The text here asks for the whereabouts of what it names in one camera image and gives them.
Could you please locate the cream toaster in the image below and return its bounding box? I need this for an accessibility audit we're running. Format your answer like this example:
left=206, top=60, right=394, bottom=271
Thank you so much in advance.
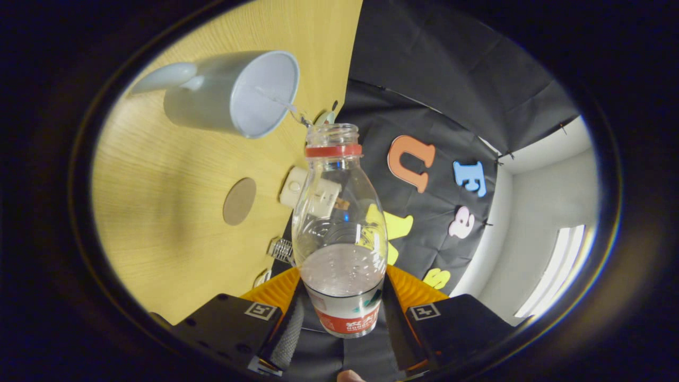
left=279, top=166, right=343, bottom=219

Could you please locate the brown round coaster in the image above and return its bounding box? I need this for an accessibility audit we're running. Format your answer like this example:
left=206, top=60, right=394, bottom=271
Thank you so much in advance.
left=223, top=177, right=257, bottom=226

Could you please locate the white cup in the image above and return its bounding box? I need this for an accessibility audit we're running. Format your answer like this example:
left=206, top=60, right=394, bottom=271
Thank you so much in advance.
left=130, top=50, right=300, bottom=140

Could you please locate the clear plastic juice bottle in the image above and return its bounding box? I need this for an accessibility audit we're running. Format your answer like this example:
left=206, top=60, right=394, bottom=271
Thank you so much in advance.
left=292, top=123, right=388, bottom=338

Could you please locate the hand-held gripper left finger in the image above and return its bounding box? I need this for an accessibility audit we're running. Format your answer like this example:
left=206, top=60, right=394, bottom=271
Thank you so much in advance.
left=170, top=267, right=307, bottom=376

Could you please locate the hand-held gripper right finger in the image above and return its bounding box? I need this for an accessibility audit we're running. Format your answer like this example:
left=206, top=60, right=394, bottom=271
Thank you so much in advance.
left=382, top=265, right=515, bottom=375

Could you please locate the wooden table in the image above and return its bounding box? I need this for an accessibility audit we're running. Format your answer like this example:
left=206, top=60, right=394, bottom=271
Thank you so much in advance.
left=91, top=0, right=364, bottom=325

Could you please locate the metal wire utensil holder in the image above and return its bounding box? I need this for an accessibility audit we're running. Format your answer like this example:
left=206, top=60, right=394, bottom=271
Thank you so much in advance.
left=267, top=237, right=295, bottom=266

